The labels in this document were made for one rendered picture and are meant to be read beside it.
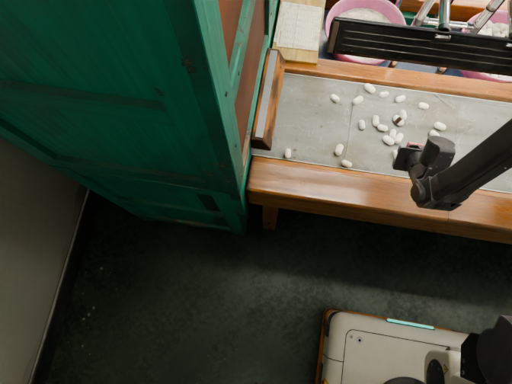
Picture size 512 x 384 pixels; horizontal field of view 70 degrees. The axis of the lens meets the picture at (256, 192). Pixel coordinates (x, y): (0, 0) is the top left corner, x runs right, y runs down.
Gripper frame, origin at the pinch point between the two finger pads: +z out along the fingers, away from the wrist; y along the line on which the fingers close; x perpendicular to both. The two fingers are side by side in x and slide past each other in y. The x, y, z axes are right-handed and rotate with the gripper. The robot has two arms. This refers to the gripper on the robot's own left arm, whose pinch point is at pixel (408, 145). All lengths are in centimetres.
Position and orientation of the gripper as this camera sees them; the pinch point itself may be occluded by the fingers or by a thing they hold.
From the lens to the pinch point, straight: 108.6
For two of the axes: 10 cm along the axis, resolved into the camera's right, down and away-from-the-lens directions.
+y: -9.9, -1.5, 0.5
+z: 1.3, -5.6, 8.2
